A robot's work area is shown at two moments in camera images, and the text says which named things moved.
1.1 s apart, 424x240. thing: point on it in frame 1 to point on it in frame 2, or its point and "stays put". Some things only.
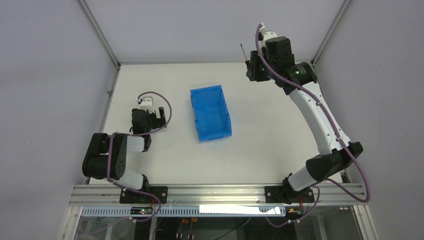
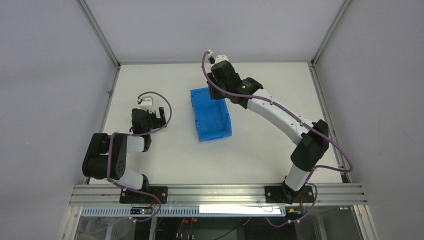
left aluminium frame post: x=98 y=31 stays put
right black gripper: x=252 y=70 to x=214 y=88
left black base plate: x=127 y=196 stays put
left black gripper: x=155 y=119 stays put
